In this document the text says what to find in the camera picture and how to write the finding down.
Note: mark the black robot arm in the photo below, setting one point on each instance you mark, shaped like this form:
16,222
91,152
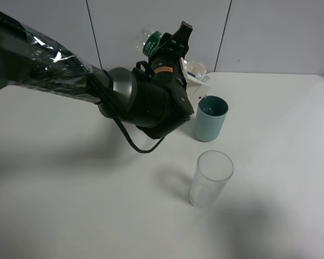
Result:
31,59

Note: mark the teal green plastic cup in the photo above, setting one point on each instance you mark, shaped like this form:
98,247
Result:
210,116

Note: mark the clear drinking glass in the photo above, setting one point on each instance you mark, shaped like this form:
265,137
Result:
213,170

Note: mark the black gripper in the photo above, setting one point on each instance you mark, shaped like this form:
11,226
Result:
152,96

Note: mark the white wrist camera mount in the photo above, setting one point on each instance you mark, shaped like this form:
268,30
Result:
197,80

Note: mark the clear bottle with green label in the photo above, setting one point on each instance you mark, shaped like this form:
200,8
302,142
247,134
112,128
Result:
154,44

